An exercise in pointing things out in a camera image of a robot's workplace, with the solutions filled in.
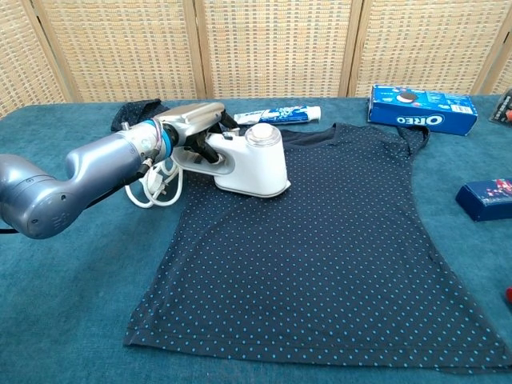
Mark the dark blue patterned box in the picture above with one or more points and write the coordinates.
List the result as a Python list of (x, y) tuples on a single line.
[(488, 200)]

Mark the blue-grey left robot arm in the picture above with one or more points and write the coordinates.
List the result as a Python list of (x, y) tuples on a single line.
[(100, 160)]

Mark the blue white toothpaste tube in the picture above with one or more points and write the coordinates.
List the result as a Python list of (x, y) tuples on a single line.
[(280, 115)]

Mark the navy polka dot shirt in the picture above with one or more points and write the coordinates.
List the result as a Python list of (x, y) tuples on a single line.
[(312, 248)]

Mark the clear pack of red caps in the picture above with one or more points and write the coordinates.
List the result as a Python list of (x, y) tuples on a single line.
[(505, 108)]

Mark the white handheld steam iron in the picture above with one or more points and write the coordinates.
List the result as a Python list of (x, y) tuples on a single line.
[(256, 168)]

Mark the blue Oreo cookie box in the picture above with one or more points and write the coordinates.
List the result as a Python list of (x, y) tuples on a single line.
[(420, 114)]

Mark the woven rattan folding screen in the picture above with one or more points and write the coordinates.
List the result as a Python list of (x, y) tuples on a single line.
[(256, 44)]

